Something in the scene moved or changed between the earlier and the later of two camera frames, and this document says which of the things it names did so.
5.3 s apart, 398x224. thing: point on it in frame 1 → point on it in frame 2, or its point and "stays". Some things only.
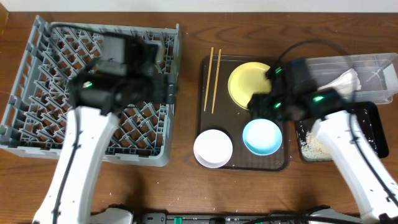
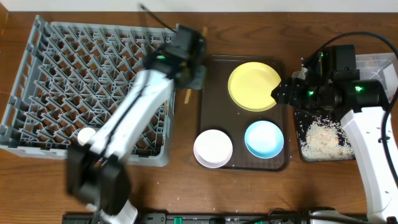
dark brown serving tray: [231, 119] stays
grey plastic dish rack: [37, 114] stays
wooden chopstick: [209, 76] → [187, 97]
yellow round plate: [247, 79] stays
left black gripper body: [153, 89] → [193, 79]
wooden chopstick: [216, 84] → [205, 31]
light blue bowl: [262, 137] stays
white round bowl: [212, 148] stays
